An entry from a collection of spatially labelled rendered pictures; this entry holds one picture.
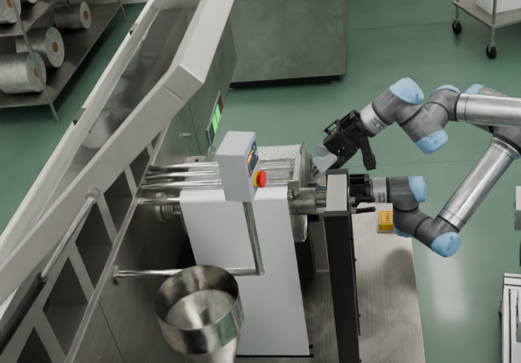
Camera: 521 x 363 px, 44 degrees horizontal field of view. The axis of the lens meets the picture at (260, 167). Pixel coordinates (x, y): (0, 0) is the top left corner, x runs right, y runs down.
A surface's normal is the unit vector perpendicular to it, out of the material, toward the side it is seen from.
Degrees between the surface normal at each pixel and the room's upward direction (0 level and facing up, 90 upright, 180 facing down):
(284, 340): 90
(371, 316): 0
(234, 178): 90
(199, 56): 47
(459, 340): 0
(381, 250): 0
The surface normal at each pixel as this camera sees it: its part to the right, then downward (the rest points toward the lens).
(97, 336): 0.98, -0.05
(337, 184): -0.14, -0.80
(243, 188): -0.26, 0.59
